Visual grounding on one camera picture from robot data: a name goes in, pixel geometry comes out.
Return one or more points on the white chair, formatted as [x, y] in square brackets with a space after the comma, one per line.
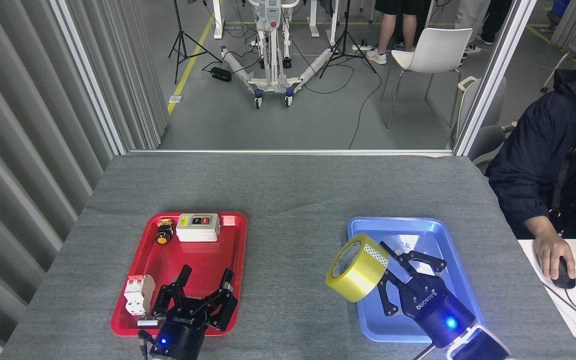
[438, 50]

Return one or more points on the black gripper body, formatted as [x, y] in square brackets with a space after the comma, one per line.
[433, 310]
[180, 337]

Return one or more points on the red plastic tray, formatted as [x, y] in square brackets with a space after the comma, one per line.
[188, 255]

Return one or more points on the silver frame post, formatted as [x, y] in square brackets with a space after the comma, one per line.
[495, 75]
[90, 80]

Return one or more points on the black power adapter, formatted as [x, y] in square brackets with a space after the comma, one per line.
[221, 74]

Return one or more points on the silver frame rail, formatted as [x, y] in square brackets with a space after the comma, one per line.
[288, 152]

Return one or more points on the white circuit breaker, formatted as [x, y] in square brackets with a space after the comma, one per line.
[135, 295]

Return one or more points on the white power strip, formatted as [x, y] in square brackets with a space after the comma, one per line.
[362, 47]

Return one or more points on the black computer mouse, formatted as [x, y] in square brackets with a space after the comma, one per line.
[565, 281]

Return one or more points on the person's right forearm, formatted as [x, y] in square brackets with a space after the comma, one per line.
[518, 200]

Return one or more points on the yellow tape roll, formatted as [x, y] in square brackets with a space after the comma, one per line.
[358, 280]

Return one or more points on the blue plastic tray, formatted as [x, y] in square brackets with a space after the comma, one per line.
[383, 327]

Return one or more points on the yellow push button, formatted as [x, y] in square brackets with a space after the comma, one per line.
[164, 235]

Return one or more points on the person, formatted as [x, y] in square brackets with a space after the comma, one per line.
[386, 30]
[498, 15]
[543, 150]
[470, 12]

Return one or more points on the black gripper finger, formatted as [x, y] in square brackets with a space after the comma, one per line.
[225, 310]
[168, 300]
[392, 300]
[435, 265]

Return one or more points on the small silver rail piece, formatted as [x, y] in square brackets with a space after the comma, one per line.
[145, 322]

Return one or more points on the blue bin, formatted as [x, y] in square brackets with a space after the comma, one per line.
[561, 7]

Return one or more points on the black tripod stand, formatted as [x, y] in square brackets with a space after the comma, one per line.
[182, 40]
[346, 40]

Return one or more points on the person's right hand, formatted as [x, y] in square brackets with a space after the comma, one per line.
[548, 247]

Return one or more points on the white two-button switch box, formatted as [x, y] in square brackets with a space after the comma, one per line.
[195, 232]

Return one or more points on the white wheeled stand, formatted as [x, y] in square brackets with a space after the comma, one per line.
[273, 65]

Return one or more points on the white desk leg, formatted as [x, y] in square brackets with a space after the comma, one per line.
[217, 27]
[313, 20]
[335, 25]

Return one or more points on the silver floor plate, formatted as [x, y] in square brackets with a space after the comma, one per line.
[176, 99]

